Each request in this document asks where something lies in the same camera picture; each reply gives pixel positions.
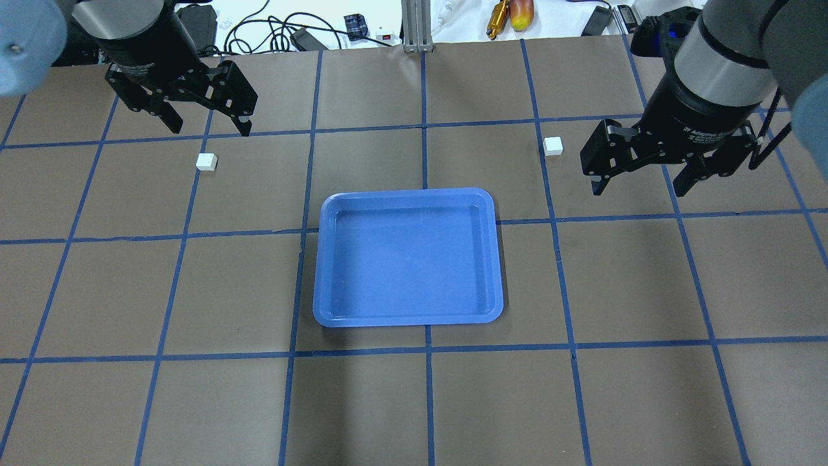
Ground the black power adapter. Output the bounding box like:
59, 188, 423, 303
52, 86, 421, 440
582, 6, 613, 36

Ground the aluminium frame post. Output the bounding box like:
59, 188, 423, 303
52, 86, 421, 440
400, 0, 434, 53

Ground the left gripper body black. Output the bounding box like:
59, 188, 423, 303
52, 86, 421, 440
97, 19, 212, 108

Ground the mango fruit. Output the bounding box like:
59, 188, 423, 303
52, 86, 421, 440
509, 0, 536, 32

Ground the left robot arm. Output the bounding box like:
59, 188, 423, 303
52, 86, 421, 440
1, 1, 258, 137

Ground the blue plastic tray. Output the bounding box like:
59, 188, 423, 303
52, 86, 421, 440
312, 188, 505, 328

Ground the white block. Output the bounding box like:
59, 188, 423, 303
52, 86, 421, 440
195, 153, 219, 172
542, 136, 564, 157

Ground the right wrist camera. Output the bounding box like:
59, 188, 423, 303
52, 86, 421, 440
630, 6, 702, 58

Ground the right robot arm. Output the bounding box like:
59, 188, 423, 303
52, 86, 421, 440
580, 1, 827, 197

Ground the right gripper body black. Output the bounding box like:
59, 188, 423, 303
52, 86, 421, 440
638, 74, 757, 162

